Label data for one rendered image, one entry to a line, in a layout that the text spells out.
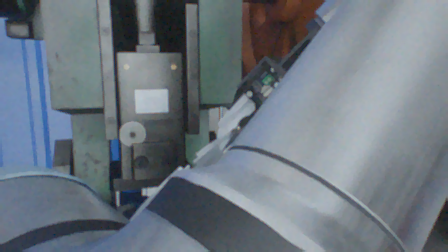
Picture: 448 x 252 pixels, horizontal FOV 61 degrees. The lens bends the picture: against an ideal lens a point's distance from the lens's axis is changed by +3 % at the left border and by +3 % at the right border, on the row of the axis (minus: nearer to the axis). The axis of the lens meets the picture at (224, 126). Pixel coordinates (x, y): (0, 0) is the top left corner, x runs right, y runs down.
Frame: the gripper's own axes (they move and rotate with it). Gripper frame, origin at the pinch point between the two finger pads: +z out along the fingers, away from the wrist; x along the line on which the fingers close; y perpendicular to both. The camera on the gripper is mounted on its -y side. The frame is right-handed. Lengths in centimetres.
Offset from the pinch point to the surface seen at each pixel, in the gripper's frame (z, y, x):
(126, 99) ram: 19.3, -17.9, -23.9
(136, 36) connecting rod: 10.6, -24.9, -34.6
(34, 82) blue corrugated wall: 94, -87, -95
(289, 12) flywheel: -16, -45, -17
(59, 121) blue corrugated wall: 104, -95, -77
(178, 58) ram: 6.6, -25.0, -23.6
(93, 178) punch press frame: 53, -32, -22
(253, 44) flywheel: 1, -69, -24
